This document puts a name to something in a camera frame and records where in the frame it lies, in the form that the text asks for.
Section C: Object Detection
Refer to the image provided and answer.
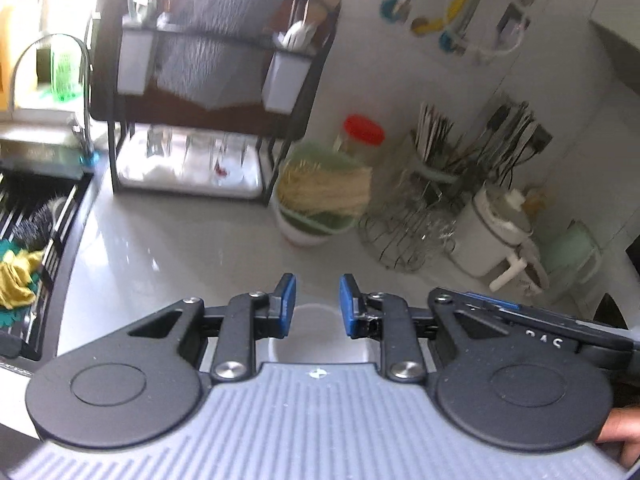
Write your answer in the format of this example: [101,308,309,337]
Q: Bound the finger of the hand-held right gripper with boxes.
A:
[452,290,588,328]

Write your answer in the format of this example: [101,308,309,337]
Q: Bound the upturned clear glass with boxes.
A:
[422,210,458,261]

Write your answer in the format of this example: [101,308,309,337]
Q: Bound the green cloth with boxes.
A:
[0,240,38,328]

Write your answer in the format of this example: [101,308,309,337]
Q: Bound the yellow packet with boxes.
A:
[522,187,546,213]

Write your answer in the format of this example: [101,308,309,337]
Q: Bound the steel wool scrubber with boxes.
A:
[10,200,66,253]

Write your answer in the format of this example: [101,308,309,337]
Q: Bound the small white bowl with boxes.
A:
[267,302,381,365]

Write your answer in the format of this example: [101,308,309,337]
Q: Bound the white bowl with red foot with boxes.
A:
[274,200,351,247]

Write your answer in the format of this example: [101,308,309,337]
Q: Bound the white drip tray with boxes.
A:
[116,127,266,196]

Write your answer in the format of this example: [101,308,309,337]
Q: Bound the black gas stove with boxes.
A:
[592,292,628,328]

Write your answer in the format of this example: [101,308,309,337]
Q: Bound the red-lidded clear jar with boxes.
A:
[335,115,386,171]

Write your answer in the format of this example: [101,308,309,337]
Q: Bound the white utensil caddy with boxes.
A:
[117,27,156,96]
[262,50,313,113]

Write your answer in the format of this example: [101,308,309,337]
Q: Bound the yellow cloth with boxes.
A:
[0,250,46,310]

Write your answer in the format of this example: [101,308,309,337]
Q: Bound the person's right hand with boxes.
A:
[595,406,640,467]

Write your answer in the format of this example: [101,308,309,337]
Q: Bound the black power strip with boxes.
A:
[520,115,553,153]

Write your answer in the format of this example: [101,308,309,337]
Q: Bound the white spoons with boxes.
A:
[280,20,318,52]

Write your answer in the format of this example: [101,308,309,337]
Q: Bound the blue wall valve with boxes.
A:
[439,30,466,55]
[380,0,411,23]

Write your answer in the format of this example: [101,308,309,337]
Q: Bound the small drinking glass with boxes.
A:
[182,130,211,171]
[145,127,173,166]
[217,132,246,176]

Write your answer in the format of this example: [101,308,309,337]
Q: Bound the white electric cooker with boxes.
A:
[447,185,536,292]

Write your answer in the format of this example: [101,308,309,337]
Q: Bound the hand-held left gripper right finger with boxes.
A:
[340,272,511,386]

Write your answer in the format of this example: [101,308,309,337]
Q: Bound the embossed silver board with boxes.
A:
[155,0,286,111]

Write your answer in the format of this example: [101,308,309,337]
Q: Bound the green bottle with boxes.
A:
[49,42,81,103]

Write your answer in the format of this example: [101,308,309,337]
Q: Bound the utensil holder with chopsticks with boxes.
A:
[416,101,471,166]

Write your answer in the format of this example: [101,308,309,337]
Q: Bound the black hanging utensil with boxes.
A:
[482,105,508,151]

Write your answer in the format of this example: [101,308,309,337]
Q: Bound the thin curved steel faucet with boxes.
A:
[10,34,96,166]

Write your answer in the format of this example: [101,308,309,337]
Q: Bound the yellow oil jug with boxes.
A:
[0,7,21,111]

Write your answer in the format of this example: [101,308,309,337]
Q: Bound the brown wooden cutting board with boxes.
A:
[92,0,346,141]

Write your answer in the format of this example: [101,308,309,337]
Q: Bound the black sink drain rack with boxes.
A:
[0,170,96,333]

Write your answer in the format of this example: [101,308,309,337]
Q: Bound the green and white chopstick holder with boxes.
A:
[410,132,476,196]

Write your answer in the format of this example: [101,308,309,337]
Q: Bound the black metal dish rack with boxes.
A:
[90,0,346,196]

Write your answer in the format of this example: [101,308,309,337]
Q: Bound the wire cup rack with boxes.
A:
[359,180,458,273]

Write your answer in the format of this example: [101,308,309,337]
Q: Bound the dried noodles bundle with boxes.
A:
[277,162,373,216]

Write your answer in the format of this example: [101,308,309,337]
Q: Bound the white-handled scissors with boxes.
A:
[510,105,536,166]

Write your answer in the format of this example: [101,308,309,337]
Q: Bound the white wall plug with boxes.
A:
[495,5,531,43]

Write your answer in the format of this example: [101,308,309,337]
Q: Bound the black kitchen sink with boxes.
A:
[0,160,101,361]

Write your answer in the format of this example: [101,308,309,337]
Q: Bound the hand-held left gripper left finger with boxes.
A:
[127,272,298,386]

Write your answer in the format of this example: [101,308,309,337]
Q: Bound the pale green pitcher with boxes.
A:
[542,220,603,301]

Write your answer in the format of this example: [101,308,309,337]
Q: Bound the green strainer basket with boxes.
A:
[275,142,373,233]

